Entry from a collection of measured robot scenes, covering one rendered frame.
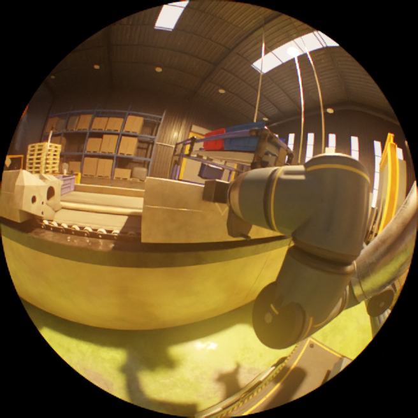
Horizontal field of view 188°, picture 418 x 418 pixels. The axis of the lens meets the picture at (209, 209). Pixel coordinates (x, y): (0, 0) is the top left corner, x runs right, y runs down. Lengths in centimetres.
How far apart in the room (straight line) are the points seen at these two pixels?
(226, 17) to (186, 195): 885
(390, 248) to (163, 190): 53
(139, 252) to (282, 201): 41
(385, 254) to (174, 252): 54
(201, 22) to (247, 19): 221
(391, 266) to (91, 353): 128
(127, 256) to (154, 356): 78
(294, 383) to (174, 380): 64
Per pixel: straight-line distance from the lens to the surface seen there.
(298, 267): 15
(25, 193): 61
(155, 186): 38
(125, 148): 954
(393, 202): 455
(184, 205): 40
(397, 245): 28
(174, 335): 108
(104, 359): 111
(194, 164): 1132
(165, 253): 45
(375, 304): 51
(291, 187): 16
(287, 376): 86
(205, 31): 916
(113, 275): 53
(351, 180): 16
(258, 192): 18
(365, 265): 29
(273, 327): 19
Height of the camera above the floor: 103
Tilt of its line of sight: 13 degrees down
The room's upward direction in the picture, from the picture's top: 13 degrees clockwise
